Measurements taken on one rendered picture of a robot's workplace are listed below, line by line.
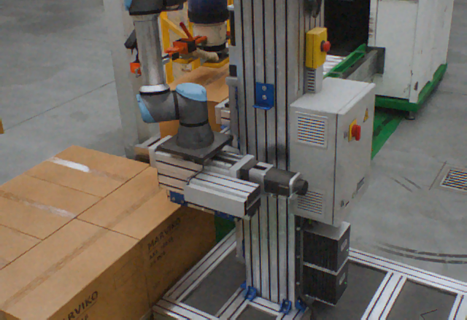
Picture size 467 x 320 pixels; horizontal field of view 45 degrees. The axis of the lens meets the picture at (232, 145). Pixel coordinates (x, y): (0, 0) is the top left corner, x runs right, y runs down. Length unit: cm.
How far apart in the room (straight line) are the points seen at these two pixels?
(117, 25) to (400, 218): 227
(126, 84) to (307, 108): 231
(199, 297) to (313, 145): 103
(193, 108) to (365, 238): 168
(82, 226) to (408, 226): 195
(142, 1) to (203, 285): 141
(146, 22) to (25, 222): 124
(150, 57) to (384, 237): 196
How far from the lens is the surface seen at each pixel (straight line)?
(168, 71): 455
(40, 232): 276
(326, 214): 219
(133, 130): 427
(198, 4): 300
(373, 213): 372
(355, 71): 440
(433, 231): 362
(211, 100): 289
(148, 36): 208
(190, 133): 217
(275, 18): 205
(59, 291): 239
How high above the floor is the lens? 200
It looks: 26 degrees down
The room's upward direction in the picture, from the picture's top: 3 degrees counter-clockwise
